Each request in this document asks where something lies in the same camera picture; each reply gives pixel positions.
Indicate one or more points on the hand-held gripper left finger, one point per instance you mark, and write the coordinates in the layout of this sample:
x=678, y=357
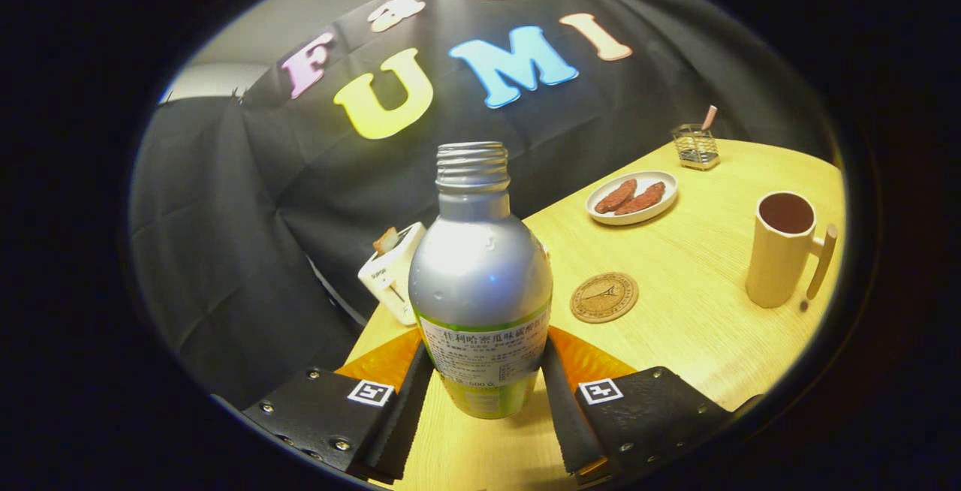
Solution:
x=405, y=416

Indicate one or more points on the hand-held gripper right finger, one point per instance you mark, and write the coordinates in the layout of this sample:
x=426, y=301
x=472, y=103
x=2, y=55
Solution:
x=567, y=420

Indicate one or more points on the round cork coaster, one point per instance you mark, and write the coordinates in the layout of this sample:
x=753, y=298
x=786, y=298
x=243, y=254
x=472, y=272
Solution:
x=604, y=297

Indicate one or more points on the silver juice bottle green label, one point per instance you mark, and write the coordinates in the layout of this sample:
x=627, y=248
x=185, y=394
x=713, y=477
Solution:
x=480, y=273

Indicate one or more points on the wooden table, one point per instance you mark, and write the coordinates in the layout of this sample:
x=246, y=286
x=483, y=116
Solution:
x=676, y=341

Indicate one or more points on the white toaster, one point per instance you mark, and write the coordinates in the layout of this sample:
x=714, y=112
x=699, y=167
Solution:
x=387, y=277

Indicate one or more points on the toast slice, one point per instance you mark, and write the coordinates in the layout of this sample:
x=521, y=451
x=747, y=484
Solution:
x=386, y=241

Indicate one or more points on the white oval plate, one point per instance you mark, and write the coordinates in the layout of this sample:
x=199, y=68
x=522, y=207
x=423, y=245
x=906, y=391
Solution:
x=631, y=218

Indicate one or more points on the brown sausage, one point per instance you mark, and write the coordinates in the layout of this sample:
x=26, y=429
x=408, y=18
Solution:
x=616, y=196
x=646, y=197

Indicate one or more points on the black backdrop cloth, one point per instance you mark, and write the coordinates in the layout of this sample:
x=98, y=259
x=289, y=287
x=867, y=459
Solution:
x=263, y=213

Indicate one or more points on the pink striped straw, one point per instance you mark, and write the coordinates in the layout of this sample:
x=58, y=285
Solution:
x=709, y=117

